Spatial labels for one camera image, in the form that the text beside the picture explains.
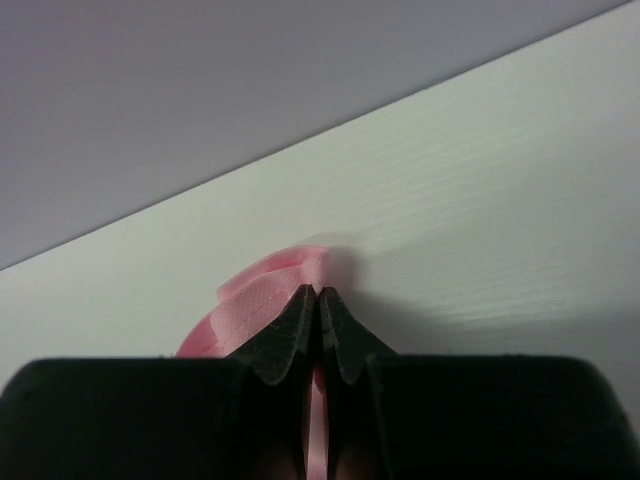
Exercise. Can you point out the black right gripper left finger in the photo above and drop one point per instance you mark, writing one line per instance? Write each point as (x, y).
(243, 416)

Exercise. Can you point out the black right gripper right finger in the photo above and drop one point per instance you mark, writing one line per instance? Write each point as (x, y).
(400, 416)

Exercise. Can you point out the pink t-shirt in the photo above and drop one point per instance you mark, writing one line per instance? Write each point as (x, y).
(253, 298)

